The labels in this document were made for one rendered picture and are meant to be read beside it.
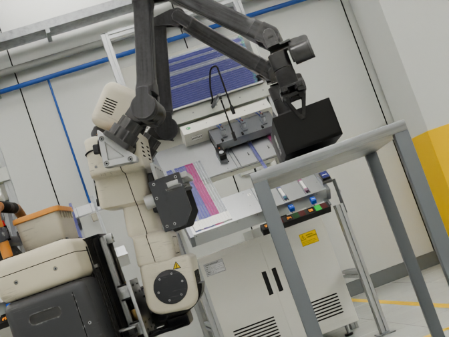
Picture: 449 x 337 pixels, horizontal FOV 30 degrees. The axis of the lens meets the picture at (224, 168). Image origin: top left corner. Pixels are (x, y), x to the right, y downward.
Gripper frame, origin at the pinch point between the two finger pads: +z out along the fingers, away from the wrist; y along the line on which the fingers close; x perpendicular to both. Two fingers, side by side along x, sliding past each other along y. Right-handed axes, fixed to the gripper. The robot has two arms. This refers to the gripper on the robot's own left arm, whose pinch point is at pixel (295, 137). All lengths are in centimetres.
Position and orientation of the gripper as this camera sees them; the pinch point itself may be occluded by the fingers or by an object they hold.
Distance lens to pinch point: 295.6
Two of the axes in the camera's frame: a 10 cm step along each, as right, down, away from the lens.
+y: 0.5, 0.6, 10.0
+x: -9.3, 3.7, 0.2
